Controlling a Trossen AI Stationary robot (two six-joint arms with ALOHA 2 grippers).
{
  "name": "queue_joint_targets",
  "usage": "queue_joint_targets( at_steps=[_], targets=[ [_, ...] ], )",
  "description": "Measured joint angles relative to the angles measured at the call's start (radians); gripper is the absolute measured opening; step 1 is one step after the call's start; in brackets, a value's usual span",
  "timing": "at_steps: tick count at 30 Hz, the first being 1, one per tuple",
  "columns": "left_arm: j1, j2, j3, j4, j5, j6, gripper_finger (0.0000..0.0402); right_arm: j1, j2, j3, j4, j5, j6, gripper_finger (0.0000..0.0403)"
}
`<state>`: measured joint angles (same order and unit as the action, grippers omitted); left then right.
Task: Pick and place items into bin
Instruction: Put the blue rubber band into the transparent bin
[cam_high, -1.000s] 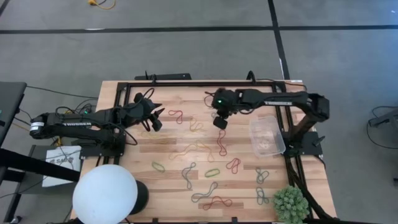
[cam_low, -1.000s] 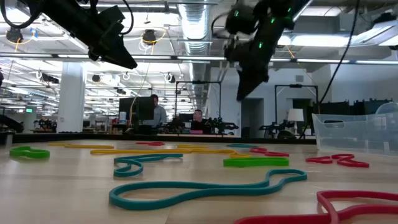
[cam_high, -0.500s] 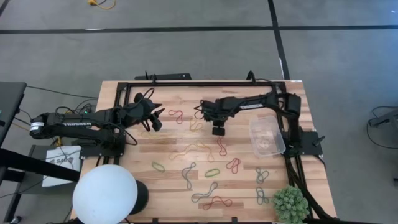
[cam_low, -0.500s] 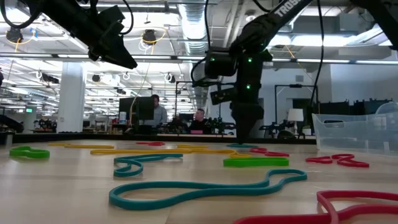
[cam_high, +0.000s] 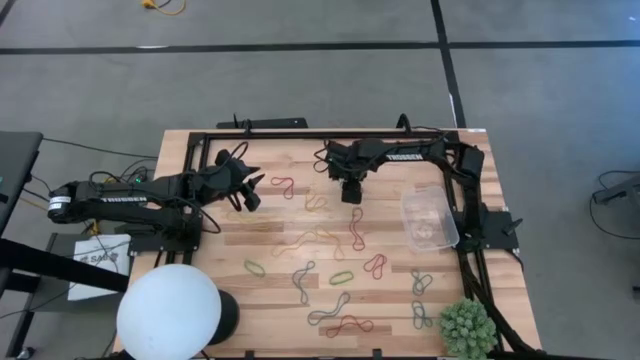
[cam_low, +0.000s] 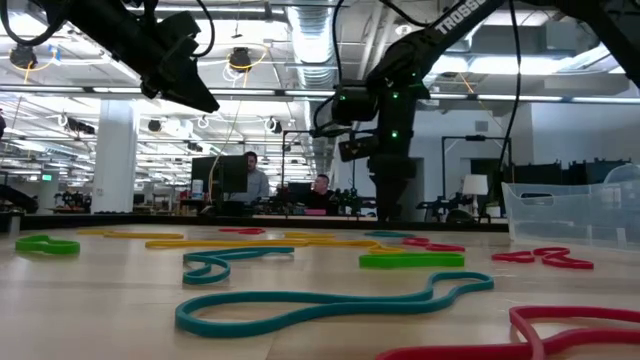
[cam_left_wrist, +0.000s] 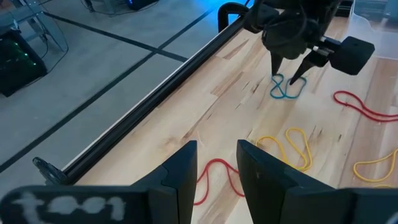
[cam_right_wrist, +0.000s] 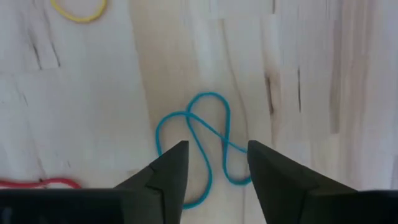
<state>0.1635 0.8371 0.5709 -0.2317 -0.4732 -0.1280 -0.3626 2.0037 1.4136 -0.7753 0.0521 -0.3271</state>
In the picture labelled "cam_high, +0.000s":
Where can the green rubber band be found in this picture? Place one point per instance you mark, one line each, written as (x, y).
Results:
(248, 264)
(330, 278)

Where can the long yellow rubber band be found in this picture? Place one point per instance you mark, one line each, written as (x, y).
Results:
(300, 242)

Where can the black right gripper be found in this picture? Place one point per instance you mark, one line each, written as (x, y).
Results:
(350, 157)

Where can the black flat bracket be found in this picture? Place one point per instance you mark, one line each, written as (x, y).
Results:
(275, 123)

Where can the long teal rubber band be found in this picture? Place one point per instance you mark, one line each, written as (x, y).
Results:
(332, 309)

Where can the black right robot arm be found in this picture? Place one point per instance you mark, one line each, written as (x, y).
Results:
(405, 150)

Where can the black metal rig frame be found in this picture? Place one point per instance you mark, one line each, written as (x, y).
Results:
(325, 134)

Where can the clear plastic bin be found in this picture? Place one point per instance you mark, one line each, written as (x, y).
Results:
(430, 220)

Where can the black desk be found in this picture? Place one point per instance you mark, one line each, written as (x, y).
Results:
(17, 165)

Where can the black stand beam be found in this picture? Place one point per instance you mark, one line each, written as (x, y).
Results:
(50, 265)

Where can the green artificial potted plant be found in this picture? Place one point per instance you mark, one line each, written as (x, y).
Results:
(467, 330)

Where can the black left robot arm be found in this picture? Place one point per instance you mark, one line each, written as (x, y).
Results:
(125, 200)

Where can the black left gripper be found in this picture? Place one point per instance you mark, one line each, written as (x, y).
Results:
(225, 177)

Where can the black lamp base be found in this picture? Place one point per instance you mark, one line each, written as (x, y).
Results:
(229, 317)

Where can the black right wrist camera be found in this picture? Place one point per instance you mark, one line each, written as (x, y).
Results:
(351, 192)

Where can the white paper sign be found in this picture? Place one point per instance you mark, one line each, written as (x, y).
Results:
(100, 260)

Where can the white round lamp globe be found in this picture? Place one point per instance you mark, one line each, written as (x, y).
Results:
(167, 312)

